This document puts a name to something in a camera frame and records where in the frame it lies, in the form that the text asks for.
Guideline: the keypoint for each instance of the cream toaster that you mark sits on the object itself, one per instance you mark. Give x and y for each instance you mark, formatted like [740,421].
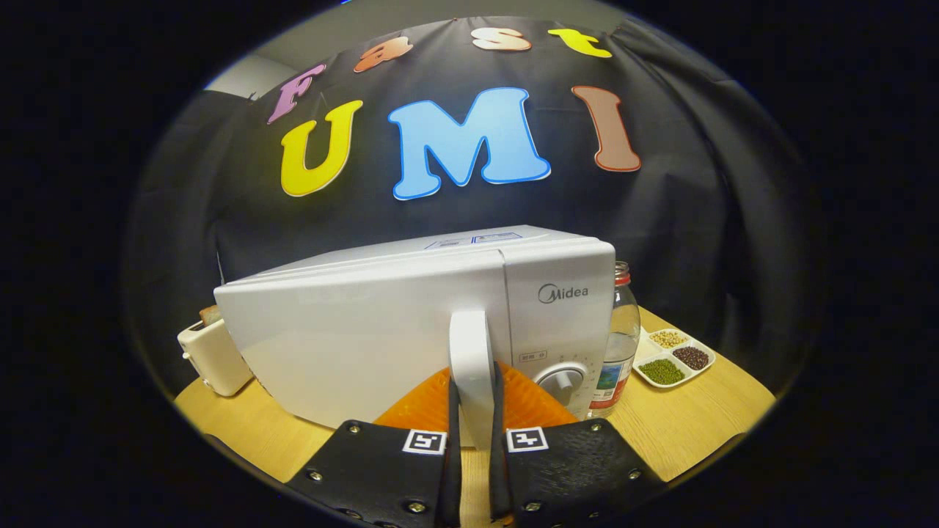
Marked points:
[216,359]

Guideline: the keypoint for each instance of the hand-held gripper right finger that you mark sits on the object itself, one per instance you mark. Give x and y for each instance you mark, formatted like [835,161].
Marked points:
[499,477]

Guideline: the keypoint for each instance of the clear bottle with red cap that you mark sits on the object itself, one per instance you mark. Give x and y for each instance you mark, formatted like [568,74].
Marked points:
[620,330]

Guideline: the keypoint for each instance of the white divided tray of beans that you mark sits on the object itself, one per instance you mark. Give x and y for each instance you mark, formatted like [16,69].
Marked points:
[660,370]

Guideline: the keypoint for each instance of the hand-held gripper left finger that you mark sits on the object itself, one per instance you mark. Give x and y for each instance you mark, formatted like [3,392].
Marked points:
[451,477]

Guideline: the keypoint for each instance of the toast slice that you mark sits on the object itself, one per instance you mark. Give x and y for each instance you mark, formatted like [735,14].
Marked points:
[210,317]

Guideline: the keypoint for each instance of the white microwave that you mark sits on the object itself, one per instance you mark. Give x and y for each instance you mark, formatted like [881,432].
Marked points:
[352,345]

